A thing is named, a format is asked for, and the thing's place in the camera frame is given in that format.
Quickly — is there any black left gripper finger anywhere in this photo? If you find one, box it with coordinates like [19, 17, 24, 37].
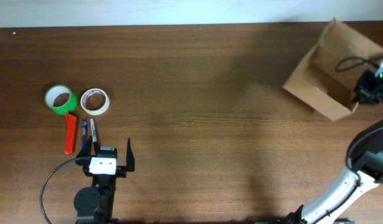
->
[126, 138, 135, 172]
[76, 136, 93, 162]

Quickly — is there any blue pen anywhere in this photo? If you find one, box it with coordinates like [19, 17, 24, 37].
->
[81, 119, 88, 149]

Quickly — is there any red utility knife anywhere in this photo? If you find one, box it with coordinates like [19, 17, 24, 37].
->
[65, 111, 77, 155]

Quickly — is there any brown cardboard box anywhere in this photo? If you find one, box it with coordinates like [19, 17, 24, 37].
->
[283, 19, 383, 121]

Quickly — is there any white masking tape roll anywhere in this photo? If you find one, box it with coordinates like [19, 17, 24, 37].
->
[80, 88, 110, 116]

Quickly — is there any green tape roll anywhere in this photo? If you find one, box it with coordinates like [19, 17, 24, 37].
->
[44, 85, 78, 115]

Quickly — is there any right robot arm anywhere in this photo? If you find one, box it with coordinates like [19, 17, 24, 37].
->
[263, 120, 383, 224]

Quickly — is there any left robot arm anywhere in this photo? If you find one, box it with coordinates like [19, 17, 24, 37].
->
[73, 137, 136, 224]

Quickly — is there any black marker pen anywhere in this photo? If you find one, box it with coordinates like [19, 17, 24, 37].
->
[90, 118, 99, 154]

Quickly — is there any black left camera cable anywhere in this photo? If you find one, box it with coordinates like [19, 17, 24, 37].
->
[39, 157, 90, 224]

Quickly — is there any black camera cable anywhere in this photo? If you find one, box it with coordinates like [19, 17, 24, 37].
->
[39, 157, 90, 224]
[335, 55, 383, 73]

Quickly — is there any black right camera cable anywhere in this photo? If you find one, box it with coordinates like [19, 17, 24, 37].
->
[335, 55, 383, 73]

